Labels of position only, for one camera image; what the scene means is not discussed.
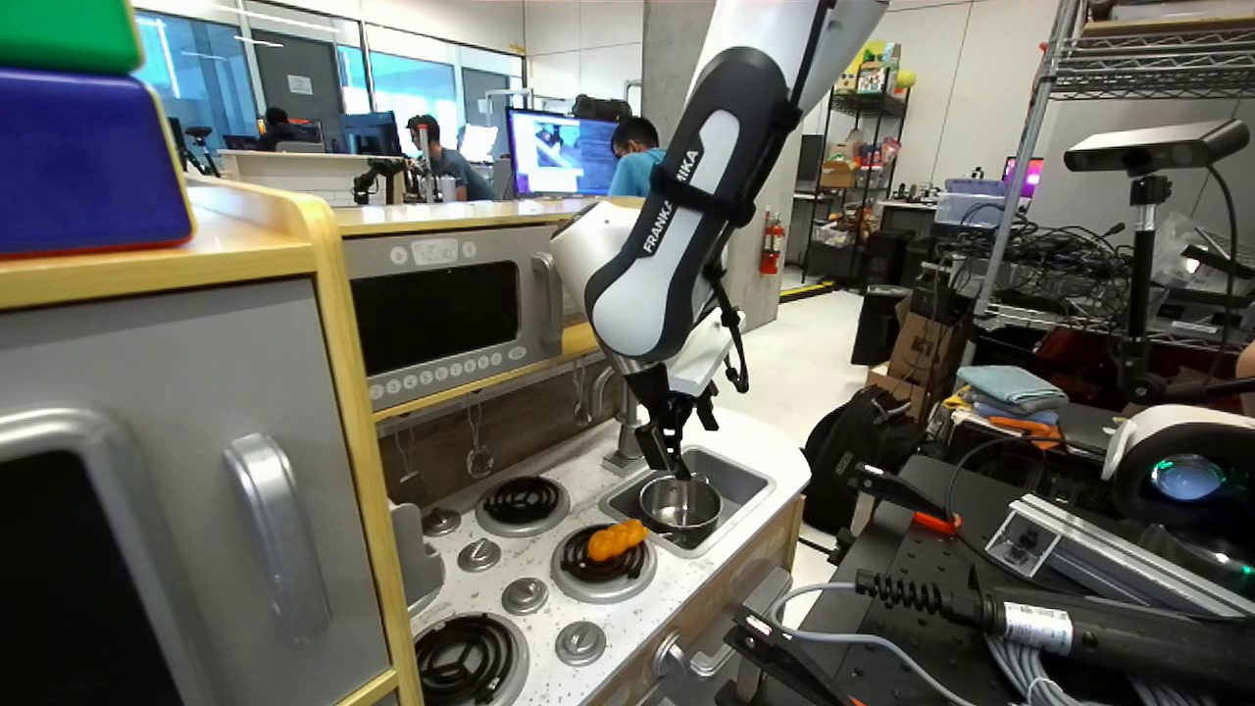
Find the toy microwave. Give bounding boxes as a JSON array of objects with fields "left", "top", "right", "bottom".
[{"left": 344, "top": 227, "right": 564, "bottom": 407}]

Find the toy oven door grey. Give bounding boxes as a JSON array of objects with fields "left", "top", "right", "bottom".
[{"left": 0, "top": 279, "right": 389, "bottom": 706}]

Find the person in blue hoodie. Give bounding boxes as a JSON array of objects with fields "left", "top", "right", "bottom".
[{"left": 607, "top": 117, "right": 664, "bottom": 195}]

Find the silver toy faucet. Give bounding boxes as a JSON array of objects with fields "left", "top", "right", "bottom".
[{"left": 591, "top": 365, "right": 644, "bottom": 474}]

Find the black camera on stand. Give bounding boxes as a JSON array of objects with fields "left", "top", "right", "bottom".
[{"left": 1064, "top": 117, "right": 1253, "bottom": 400}]

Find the blue block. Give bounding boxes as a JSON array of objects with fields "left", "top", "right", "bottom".
[{"left": 0, "top": 72, "right": 191, "bottom": 258}]

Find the orange toy object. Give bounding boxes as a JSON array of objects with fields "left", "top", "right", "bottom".
[{"left": 585, "top": 519, "right": 646, "bottom": 567}]

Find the silver pot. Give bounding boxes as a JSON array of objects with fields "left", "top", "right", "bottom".
[{"left": 634, "top": 480, "right": 722, "bottom": 533}]

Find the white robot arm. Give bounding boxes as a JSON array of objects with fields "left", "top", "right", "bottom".
[{"left": 548, "top": 0, "right": 892, "bottom": 480}]

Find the green block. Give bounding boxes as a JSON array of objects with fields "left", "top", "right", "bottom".
[{"left": 0, "top": 0, "right": 140, "bottom": 75}]

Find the front stove burner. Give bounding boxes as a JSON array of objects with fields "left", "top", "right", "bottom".
[{"left": 417, "top": 611, "right": 528, "bottom": 706}]

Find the cardboard box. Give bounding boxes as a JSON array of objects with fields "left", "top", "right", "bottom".
[{"left": 868, "top": 314, "right": 966, "bottom": 419}]

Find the computer monitor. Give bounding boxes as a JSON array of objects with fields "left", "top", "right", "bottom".
[{"left": 506, "top": 110, "right": 616, "bottom": 195}]

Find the middle stove burner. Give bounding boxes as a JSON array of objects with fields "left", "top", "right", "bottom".
[{"left": 548, "top": 527, "right": 657, "bottom": 603}]

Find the toy kitchen sink basin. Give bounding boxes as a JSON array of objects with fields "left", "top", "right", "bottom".
[{"left": 603, "top": 453, "right": 769, "bottom": 548}]

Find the person in dark shirt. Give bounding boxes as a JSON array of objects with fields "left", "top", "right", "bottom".
[{"left": 407, "top": 115, "right": 494, "bottom": 202}]

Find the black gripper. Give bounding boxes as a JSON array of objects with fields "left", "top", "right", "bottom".
[{"left": 627, "top": 368, "right": 717, "bottom": 480}]

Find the red fire extinguisher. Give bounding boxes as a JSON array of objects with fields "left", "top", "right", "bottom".
[{"left": 756, "top": 214, "right": 789, "bottom": 274}]

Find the stove burner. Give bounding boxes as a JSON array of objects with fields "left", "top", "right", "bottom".
[
  {"left": 417, "top": 611, "right": 528, "bottom": 706},
  {"left": 548, "top": 527, "right": 657, "bottom": 603},
  {"left": 474, "top": 480, "right": 568, "bottom": 539}
]

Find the back stove burner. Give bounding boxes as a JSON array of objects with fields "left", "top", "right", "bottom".
[{"left": 474, "top": 480, "right": 568, "bottom": 539}]

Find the black power tool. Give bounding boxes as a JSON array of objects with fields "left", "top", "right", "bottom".
[{"left": 855, "top": 574, "right": 1255, "bottom": 693}]

